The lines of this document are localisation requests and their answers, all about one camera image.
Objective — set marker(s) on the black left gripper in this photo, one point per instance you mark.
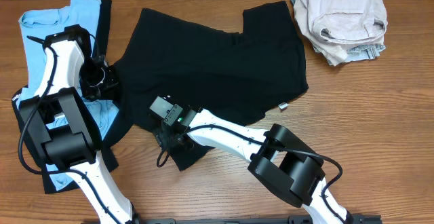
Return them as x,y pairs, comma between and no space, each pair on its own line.
110,78

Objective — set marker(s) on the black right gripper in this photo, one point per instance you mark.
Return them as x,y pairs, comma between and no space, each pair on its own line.
169,139

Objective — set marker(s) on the black t-shirt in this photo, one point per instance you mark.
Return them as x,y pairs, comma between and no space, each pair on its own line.
236,76

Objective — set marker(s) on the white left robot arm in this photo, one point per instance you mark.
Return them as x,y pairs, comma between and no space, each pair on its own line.
63,131

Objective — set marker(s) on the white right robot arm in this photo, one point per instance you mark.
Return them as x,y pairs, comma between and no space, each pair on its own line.
283,163

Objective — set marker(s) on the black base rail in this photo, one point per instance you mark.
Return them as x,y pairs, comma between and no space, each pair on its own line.
294,219

